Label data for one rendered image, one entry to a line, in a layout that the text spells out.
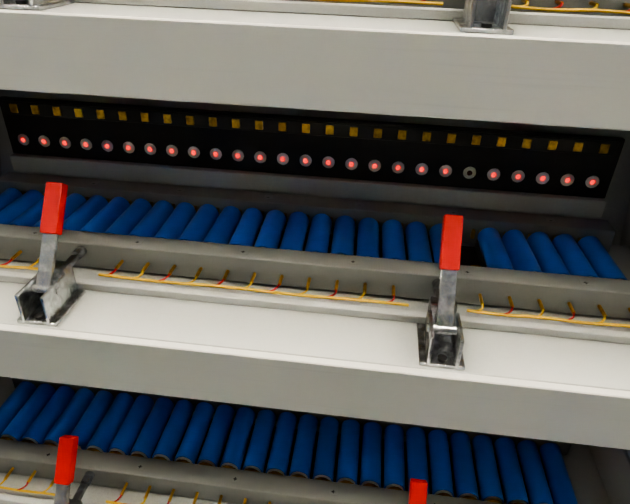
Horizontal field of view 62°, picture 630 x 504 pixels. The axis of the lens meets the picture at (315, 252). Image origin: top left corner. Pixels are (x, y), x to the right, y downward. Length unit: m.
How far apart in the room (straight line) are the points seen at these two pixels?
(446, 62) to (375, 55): 0.04
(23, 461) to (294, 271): 0.29
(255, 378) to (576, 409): 0.20
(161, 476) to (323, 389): 0.19
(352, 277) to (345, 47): 0.16
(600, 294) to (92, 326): 0.35
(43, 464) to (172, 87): 0.34
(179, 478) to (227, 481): 0.04
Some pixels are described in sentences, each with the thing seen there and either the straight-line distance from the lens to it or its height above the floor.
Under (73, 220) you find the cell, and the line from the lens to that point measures 0.48.
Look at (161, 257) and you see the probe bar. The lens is 0.41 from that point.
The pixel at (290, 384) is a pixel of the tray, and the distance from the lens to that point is 0.35.
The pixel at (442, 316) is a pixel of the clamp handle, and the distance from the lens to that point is 0.34.
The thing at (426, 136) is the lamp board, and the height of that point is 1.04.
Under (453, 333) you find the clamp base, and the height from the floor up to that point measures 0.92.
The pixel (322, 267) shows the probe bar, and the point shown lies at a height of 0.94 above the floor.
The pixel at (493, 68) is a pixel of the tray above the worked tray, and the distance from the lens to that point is 0.31.
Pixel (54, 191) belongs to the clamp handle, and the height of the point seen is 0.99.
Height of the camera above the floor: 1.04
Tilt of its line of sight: 13 degrees down
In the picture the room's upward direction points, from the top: 4 degrees clockwise
